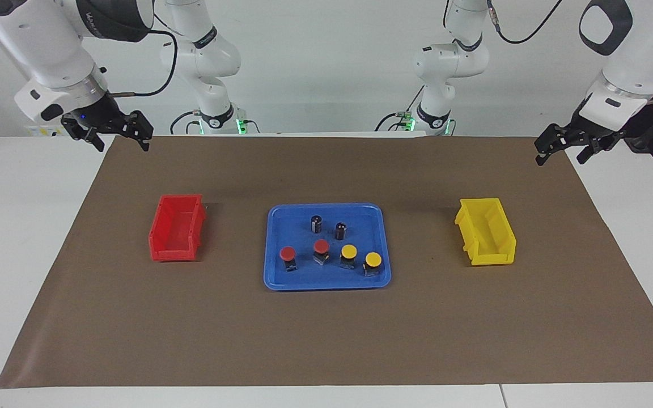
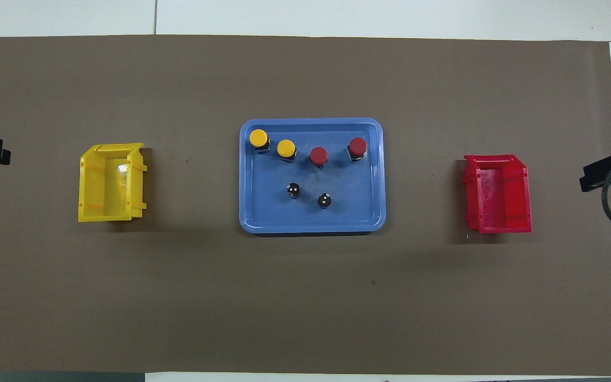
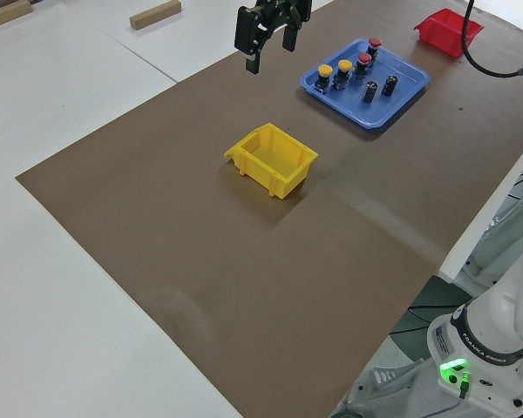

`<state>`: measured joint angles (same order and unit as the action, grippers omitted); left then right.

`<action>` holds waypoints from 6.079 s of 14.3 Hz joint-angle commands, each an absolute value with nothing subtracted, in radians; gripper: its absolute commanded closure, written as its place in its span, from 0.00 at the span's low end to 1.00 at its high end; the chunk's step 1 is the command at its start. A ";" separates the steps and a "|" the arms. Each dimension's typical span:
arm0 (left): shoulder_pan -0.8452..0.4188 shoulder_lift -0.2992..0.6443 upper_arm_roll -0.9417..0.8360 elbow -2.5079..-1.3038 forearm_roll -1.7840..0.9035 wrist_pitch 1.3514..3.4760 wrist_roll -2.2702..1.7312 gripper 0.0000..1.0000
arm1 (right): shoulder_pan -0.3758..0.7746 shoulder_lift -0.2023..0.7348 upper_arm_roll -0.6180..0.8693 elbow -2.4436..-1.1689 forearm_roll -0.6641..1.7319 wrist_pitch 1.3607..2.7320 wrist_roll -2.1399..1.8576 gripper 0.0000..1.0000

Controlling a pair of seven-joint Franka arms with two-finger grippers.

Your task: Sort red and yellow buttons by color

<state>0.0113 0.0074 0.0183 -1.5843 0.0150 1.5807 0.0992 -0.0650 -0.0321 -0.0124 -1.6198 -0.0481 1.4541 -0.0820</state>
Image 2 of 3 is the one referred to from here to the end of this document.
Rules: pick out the black push button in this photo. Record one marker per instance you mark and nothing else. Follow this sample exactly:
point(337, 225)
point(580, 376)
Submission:
point(293, 190)
point(324, 200)

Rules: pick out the red push button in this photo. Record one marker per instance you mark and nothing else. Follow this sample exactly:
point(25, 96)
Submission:
point(319, 156)
point(357, 147)

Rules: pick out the red plastic bin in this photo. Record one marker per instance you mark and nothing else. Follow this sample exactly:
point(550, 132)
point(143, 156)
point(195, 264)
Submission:
point(496, 201)

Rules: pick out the brown table mat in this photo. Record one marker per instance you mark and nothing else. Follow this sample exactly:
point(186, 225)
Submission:
point(305, 297)

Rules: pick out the yellow push button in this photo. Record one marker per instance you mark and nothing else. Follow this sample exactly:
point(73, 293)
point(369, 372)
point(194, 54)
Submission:
point(286, 148)
point(258, 139)

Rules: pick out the blue plastic tray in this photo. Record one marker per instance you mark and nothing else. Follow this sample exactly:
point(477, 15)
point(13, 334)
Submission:
point(348, 185)

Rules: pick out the yellow plastic bin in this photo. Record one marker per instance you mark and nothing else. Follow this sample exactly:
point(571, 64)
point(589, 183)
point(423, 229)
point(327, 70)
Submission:
point(104, 191)

